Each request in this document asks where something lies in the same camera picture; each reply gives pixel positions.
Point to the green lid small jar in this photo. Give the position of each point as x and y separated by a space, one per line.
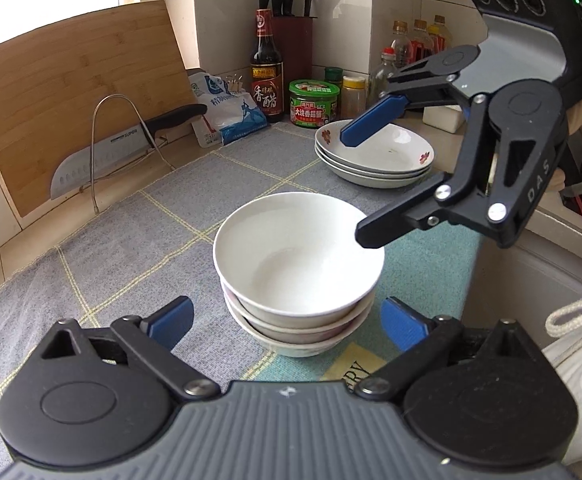
333 75

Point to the top white floral plate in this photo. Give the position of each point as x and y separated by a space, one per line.
392 150

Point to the bamboo cutting board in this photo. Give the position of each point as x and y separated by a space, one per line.
52 78

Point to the white bowl pink flowers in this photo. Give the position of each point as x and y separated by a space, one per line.
294 330

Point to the white blue salt bag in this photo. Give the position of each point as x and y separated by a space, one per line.
229 116

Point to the green lid sauce jar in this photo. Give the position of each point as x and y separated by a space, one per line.
313 103

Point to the yellow lid spice jar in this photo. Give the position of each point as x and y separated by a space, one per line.
354 95

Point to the tall plain white bowl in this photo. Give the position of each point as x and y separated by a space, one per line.
295 254

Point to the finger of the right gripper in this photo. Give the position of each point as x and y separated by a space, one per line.
421 209
429 82

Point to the santoku kitchen knife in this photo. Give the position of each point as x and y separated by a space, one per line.
113 151

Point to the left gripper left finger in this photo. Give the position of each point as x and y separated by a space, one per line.
129 360

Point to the metal wire rack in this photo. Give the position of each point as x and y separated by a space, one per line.
121 129

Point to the dark vinegar bottle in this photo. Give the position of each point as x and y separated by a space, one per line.
267 88

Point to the oil bottle yellow cap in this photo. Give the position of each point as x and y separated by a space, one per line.
440 34

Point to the middle white plate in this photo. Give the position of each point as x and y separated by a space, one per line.
369 173

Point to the grey checked cloth mat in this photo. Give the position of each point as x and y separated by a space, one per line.
150 248

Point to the clear red cap bottle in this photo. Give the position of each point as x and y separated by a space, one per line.
380 76

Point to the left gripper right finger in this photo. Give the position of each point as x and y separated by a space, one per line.
443 359

